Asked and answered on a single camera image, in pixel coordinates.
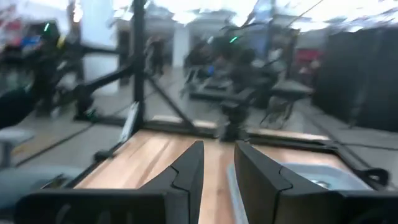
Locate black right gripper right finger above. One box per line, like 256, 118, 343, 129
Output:
233, 140, 398, 224

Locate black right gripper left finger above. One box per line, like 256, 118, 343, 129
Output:
15, 140, 205, 224

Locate grey plastic tray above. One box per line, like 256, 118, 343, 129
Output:
226, 161, 374, 224

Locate white paper label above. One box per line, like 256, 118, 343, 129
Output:
119, 101, 140, 144

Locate black desk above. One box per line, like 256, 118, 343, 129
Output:
270, 79, 315, 101

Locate person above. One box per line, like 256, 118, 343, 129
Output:
146, 35, 166, 77

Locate black cabinets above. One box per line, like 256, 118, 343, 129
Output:
312, 27, 398, 133

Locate grey stool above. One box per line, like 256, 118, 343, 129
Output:
0, 129, 35, 169

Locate black background robot rig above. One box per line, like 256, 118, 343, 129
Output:
30, 18, 85, 119

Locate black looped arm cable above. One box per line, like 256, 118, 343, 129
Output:
351, 167, 390, 188

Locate black metal table frame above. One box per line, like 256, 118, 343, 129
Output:
71, 0, 389, 190

